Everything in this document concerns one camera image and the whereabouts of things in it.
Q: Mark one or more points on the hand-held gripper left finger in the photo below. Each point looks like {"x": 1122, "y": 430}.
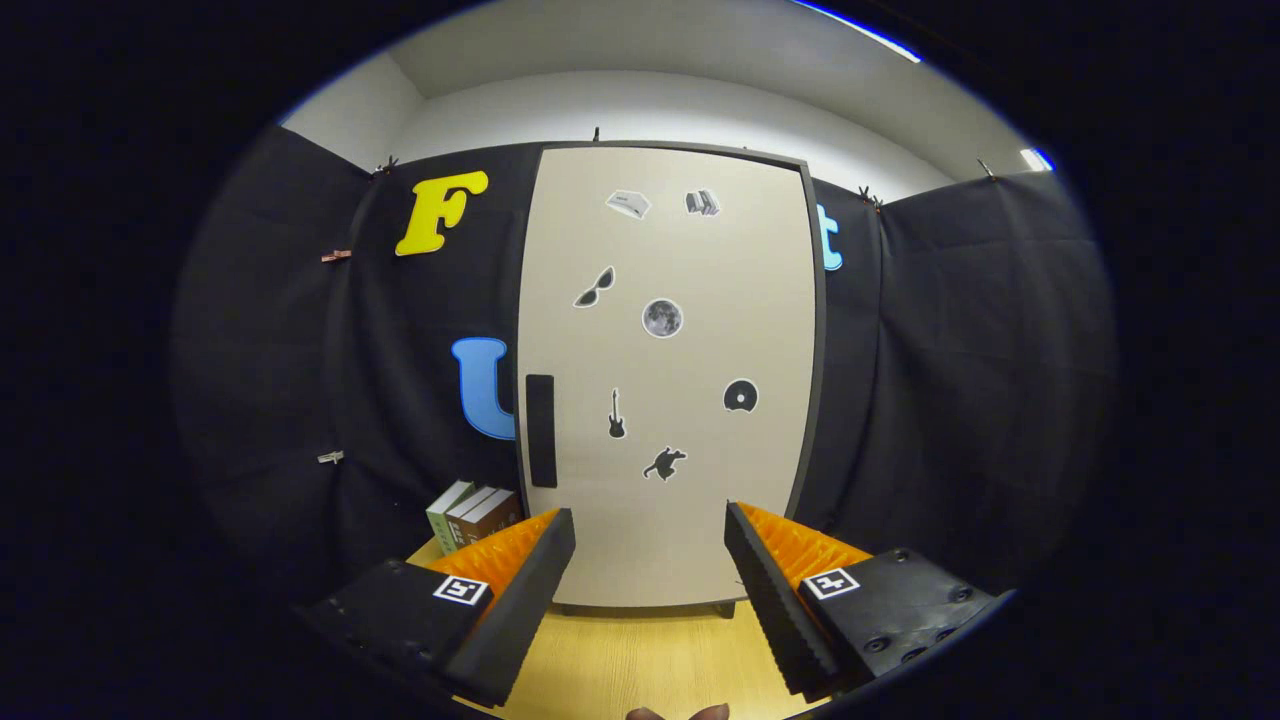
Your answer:
{"x": 530, "y": 590}

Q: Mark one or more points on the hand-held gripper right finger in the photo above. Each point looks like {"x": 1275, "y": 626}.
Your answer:
{"x": 770, "y": 600}

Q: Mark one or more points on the green book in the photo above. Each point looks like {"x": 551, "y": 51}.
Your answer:
{"x": 442, "y": 520}

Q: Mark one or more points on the grey cabinet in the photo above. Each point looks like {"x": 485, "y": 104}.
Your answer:
{"x": 820, "y": 330}

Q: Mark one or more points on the black backdrop cloth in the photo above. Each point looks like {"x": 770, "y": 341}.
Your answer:
{"x": 950, "y": 350}

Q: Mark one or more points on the small ceiling light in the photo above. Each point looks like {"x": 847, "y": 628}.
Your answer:
{"x": 1036, "y": 159}

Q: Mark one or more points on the long ceiling light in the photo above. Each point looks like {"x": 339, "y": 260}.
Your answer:
{"x": 860, "y": 30}

